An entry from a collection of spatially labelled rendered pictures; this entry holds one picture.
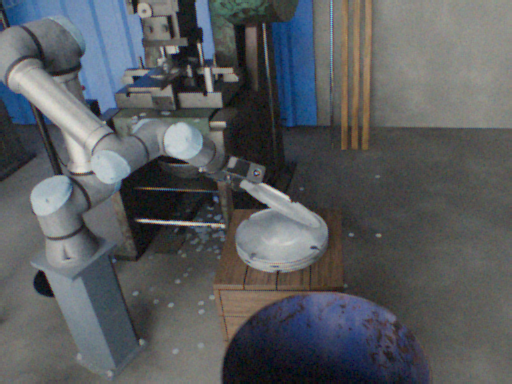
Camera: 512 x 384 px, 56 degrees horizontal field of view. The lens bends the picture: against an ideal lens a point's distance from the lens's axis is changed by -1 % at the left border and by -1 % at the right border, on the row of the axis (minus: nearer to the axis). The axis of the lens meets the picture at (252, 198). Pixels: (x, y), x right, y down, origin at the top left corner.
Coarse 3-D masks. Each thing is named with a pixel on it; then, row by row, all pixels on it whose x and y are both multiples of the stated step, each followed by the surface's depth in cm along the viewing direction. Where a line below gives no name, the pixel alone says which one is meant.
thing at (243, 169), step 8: (232, 160) 121; (240, 160) 121; (224, 168) 121; (232, 168) 121; (240, 168) 121; (248, 168) 121; (256, 168) 121; (264, 168) 121; (240, 176) 121; (248, 176) 121; (256, 176) 121
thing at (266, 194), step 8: (256, 184) 134; (264, 184) 132; (248, 192) 154; (256, 192) 147; (264, 192) 139; (272, 192) 133; (280, 192) 130; (264, 200) 152; (272, 200) 148; (280, 200) 137; (288, 200) 131; (280, 208) 151; (288, 208) 146; (296, 208) 135; (304, 208) 132; (288, 216) 156; (296, 216) 148; (304, 216) 140; (312, 216) 134; (312, 224) 150; (320, 224) 140
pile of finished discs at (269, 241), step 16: (272, 208) 164; (240, 224) 158; (256, 224) 158; (272, 224) 156; (288, 224) 155; (304, 224) 155; (240, 240) 151; (256, 240) 150; (272, 240) 148; (288, 240) 148; (304, 240) 148; (320, 240) 147; (240, 256) 149; (256, 256) 144; (272, 256) 143; (288, 256) 142; (304, 256) 141; (320, 256) 145
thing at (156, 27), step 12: (144, 0) 171; (156, 0) 170; (168, 0) 169; (144, 12) 171; (156, 12) 172; (168, 12) 171; (180, 12) 173; (144, 24) 173; (156, 24) 172; (168, 24) 171; (180, 24) 174; (156, 36) 174; (168, 36) 173; (180, 36) 175
